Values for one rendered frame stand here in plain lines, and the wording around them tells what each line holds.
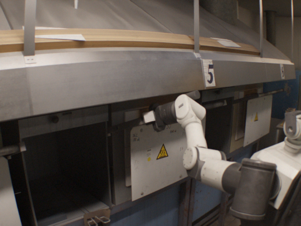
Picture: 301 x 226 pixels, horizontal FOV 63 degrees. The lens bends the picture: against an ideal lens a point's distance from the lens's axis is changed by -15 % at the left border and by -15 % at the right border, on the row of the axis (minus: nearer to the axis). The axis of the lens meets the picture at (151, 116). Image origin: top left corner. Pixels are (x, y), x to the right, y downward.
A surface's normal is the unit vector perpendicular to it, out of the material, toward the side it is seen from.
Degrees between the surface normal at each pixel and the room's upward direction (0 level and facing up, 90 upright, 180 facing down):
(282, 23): 90
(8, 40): 33
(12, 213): 90
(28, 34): 90
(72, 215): 0
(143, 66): 80
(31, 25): 90
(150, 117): 72
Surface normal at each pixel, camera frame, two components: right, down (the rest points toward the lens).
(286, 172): -0.44, -0.62
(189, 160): -0.92, -0.21
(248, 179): -0.68, -0.22
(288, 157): 0.14, -0.92
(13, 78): 0.69, -0.01
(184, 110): -0.73, -0.41
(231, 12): 0.46, 0.20
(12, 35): 0.39, -0.73
